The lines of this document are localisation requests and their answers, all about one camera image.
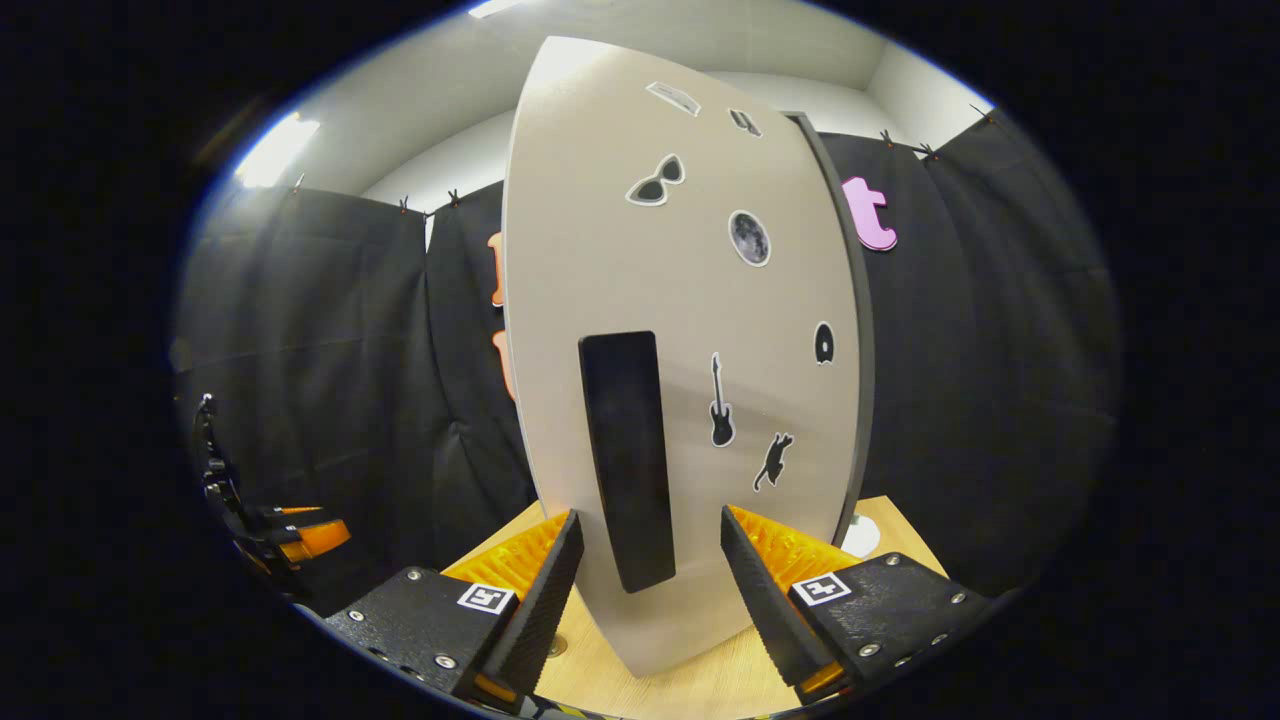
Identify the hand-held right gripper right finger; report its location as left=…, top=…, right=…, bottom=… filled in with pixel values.
left=720, top=504, right=993, bottom=706

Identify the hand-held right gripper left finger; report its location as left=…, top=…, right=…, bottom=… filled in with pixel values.
left=322, top=508, right=586, bottom=706

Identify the black door handle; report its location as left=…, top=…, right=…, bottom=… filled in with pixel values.
left=578, top=330, right=678, bottom=594

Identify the dark grey cabinet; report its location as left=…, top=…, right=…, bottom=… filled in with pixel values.
left=785, top=110, right=879, bottom=549

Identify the beige cabinet door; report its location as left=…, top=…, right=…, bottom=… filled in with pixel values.
left=500, top=35, right=866, bottom=679

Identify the white lidded pot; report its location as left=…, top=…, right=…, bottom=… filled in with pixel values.
left=840, top=512, right=883, bottom=559

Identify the black backdrop cloth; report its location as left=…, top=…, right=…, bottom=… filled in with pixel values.
left=170, top=108, right=1121, bottom=616

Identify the ceiling light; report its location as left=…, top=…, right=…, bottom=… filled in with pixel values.
left=235, top=112, right=321, bottom=191

